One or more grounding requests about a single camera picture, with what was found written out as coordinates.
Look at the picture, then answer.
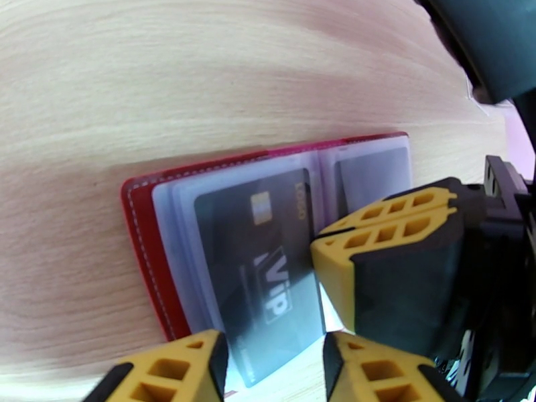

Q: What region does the black VIP credit card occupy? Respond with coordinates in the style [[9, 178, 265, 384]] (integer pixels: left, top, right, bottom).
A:
[[193, 167, 328, 389]]

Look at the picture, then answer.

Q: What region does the red leather card holder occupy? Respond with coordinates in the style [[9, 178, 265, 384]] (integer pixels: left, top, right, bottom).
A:
[[120, 131, 415, 343]]

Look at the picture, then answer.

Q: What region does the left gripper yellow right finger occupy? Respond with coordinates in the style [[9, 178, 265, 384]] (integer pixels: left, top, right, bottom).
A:
[[322, 331, 466, 402]]

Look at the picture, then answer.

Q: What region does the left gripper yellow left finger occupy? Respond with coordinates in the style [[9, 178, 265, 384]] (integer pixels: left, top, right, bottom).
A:
[[83, 328, 230, 402]]

